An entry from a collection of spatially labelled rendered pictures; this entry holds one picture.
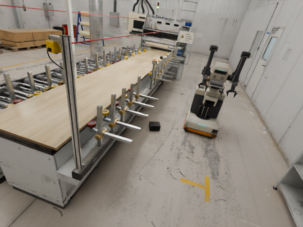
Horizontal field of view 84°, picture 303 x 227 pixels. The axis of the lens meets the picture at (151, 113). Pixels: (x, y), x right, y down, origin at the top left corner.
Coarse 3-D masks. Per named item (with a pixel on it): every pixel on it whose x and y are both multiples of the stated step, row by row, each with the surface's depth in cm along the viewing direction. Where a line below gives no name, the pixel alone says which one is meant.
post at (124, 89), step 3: (123, 87) 184; (123, 90) 185; (123, 93) 186; (123, 96) 188; (123, 99) 190; (123, 102) 192; (123, 105) 194; (123, 108) 195; (120, 117) 202; (123, 117) 202
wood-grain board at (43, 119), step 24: (96, 72) 287; (120, 72) 305; (144, 72) 326; (48, 96) 191; (96, 96) 208; (120, 96) 222; (0, 120) 144; (24, 120) 149; (48, 120) 154; (48, 144) 128
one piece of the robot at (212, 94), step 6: (210, 72) 274; (210, 78) 277; (216, 78) 274; (222, 78) 271; (228, 78) 269; (210, 90) 288; (216, 90) 285; (204, 96) 295; (210, 96) 290; (216, 96) 287; (204, 102) 295; (216, 102) 289
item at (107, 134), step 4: (92, 128) 163; (96, 132) 161; (108, 136) 159; (112, 136) 157; (116, 136) 157; (120, 136) 158; (120, 140) 157; (124, 140) 155; (128, 140) 155; (132, 140) 156
